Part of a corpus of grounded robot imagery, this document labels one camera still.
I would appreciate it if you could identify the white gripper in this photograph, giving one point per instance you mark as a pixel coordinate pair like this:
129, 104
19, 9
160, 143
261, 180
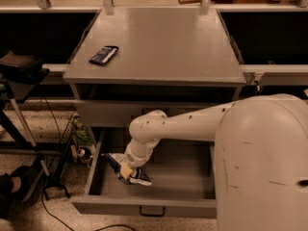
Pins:
134, 159

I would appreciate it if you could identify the blue chip bag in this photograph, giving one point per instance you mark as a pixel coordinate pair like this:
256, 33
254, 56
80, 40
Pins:
138, 177

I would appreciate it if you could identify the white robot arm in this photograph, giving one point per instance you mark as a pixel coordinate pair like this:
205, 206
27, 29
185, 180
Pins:
260, 158

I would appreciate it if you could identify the open grey lower drawer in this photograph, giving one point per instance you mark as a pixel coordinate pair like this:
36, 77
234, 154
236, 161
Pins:
180, 171

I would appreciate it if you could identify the grey upper drawer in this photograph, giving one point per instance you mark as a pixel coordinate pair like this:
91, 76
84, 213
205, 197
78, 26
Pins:
98, 113

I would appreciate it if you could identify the grey drawer cabinet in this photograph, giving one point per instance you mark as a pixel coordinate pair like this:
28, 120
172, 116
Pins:
165, 54

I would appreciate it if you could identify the black shoe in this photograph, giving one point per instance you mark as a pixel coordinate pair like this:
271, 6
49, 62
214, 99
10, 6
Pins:
25, 180

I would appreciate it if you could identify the wooden stick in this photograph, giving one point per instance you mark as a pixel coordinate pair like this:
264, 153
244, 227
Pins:
182, 2

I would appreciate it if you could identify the black lower drawer handle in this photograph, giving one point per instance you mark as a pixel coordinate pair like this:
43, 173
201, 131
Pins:
152, 212

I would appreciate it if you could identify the black wire basket with items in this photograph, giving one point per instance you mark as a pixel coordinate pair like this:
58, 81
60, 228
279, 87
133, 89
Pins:
79, 141

